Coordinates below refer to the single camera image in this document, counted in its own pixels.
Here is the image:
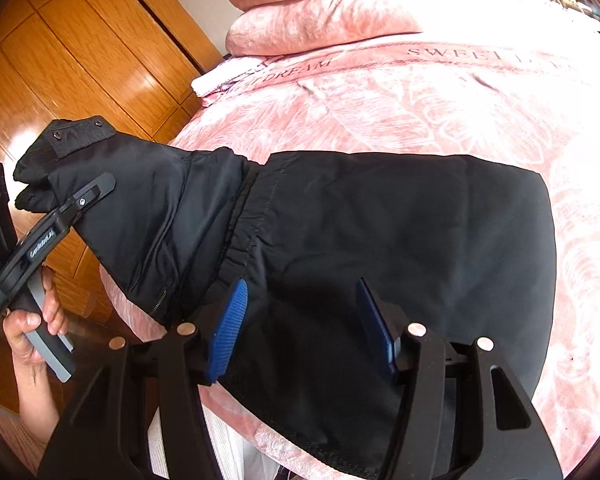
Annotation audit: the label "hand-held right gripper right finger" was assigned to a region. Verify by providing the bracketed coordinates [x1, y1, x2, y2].
[355, 277, 563, 480]

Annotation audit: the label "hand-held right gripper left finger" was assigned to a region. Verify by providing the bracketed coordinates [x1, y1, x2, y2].
[37, 280, 251, 480]

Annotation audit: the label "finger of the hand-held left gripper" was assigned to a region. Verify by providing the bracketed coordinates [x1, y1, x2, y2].
[55, 172, 117, 222]

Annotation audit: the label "black pants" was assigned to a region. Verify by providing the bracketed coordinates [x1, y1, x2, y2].
[12, 116, 558, 480]

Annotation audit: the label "person's left forearm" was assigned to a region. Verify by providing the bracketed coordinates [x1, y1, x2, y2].
[12, 360, 63, 443]

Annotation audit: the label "person's left hand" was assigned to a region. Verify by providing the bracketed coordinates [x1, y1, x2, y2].
[2, 267, 71, 377]

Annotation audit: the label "wooden wardrobe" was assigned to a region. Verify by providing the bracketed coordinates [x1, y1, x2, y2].
[0, 0, 225, 326]

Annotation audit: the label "white pink folded cloth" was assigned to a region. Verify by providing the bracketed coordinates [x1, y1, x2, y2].
[191, 57, 263, 97]

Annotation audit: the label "pink printed bed blanket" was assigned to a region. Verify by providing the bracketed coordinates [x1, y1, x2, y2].
[100, 0, 600, 480]

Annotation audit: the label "pink pillow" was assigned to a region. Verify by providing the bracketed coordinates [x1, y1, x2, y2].
[226, 0, 431, 57]

